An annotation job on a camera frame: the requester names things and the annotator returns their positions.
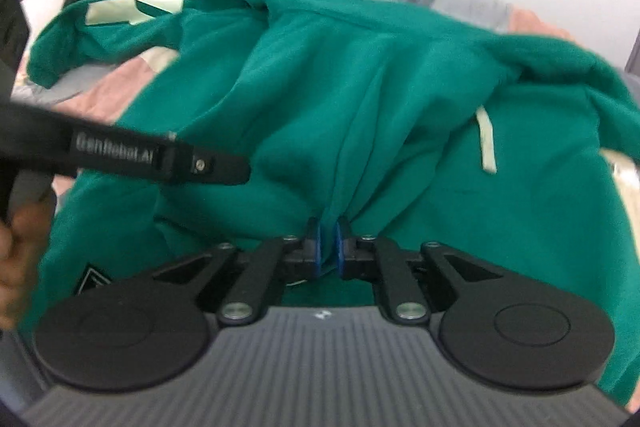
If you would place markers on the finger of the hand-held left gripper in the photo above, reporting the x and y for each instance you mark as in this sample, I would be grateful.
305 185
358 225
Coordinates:
215 167

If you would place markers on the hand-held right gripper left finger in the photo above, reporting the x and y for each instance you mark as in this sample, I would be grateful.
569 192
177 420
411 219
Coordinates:
314 249

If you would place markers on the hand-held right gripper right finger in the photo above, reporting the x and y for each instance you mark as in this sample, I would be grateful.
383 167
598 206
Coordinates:
343 249

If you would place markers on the green hoodie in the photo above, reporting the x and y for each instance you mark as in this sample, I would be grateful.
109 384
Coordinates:
350 107

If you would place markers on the person's left hand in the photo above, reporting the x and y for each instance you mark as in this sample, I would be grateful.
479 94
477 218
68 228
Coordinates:
25 257

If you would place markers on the patchwork quilt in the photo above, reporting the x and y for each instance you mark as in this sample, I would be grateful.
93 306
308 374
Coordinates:
110 92

